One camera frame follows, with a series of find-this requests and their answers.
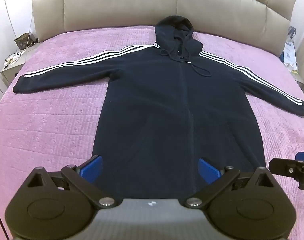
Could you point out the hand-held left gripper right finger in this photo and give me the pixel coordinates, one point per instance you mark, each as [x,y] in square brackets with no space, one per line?
[208,171]

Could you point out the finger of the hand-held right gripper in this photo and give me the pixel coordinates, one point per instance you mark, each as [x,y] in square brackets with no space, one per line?
[284,166]

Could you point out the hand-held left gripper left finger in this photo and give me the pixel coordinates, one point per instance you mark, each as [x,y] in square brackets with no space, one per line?
[92,168]

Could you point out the navy hoodie with white stripes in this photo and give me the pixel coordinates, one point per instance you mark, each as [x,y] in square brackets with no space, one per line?
[154,105]

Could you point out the purple quilted blanket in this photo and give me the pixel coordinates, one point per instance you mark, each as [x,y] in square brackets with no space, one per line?
[54,120]

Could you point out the beige nightstand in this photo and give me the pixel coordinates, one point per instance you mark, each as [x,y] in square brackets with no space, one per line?
[297,76]
[11,71]

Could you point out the white paper bag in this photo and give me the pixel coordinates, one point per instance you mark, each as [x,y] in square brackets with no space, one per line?
[289,50]

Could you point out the brown patterned bag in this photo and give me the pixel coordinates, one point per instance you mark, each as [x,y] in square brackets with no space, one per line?
[26,41]

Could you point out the beige leather headboard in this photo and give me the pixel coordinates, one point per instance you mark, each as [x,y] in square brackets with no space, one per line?
[117,2]

